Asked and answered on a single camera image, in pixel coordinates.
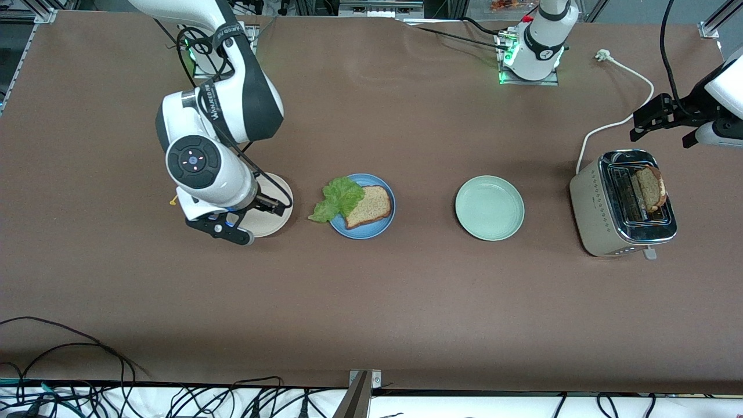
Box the silver metal box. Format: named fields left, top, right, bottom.
left=338, top=0, right=425, bottom=19

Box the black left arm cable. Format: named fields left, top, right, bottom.
left=659, top=0, right=703, bottom=117

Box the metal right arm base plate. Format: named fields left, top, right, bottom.
left=193, top=24, right=259, bottom=80

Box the green lettuce leaf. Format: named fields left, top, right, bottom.
left=308, top=176, right=366, bottom=224

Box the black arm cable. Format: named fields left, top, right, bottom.
left=659, top=0, right=703, bottom=117
left=176, top=26, right=291, bottom=207

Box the black base power cable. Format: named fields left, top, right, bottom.
left=401, top=16, right=514, bottom=52

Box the beige round plate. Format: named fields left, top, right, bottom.
left=244, top=173, right=294, bottom=238

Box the blue round plate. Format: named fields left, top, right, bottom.
left=325, top=174, right=396, bottom=240

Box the white toaster power cord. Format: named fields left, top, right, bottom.
left=576, top=49, right=655, bottom=175

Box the beige chrome two-slot toaster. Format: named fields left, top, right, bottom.
left=569, top=149, right=678, bottom=260

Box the grey perforated side rail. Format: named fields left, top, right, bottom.
left=0, top=22, right=41, bottom=117

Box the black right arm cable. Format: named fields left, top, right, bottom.
left=176, top=26, right=291, bottom=207

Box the metal table edge bracket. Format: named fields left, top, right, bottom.
left=336, top=369, right=383, bottom=418

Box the brown bread slice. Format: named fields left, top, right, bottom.
left=345, top=186, right=393, bottom=230
left=633, top=165, right=668, bottom=213

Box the aluminium frame profile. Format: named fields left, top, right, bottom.
left=34, top=0, right=79, bottom=24
left=698, top=0, right=743, bottom=39

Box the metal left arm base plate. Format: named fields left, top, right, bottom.
left=498, top=29, right=561, bottom=87

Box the pale green round plate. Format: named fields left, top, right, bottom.
left=455, top=175, right=525, bottom=242

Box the thin black cable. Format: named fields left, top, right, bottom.
left=0, top=316, right=149, bottom=378
left=0, top=343, right=137, bottom=418

